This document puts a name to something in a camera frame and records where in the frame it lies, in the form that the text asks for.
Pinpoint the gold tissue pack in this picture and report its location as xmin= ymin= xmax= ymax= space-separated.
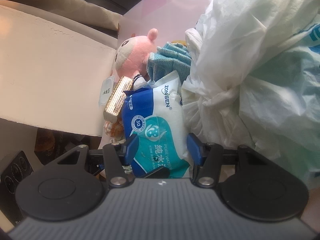
xmin=103 ymin=76 xmax=133 ymax=123

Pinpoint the blue white wet wipes pack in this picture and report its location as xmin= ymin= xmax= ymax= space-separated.
xmin=121 ymin=71 xmax=193 ymax=178

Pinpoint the pink plush toy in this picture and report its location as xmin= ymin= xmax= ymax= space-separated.
xmin=113 ymin=28 xmax=158 ymax=79

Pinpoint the teal knitted towel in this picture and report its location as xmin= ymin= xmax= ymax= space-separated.
xmin=146 ymin=42 xmax=191 ymax=83

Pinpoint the orange striped sock bundle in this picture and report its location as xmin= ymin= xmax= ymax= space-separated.
xmin=104 ymin=120 xmax=124 ymax=140

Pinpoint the white FamilyMart plastic bag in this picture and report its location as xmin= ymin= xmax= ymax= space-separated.
xmin=181 ymin=0 xmax=319 ymax=189

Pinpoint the beige cushion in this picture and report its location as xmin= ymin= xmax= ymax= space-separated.
xmin=9 ymin=0 xmax=122 ymax=38

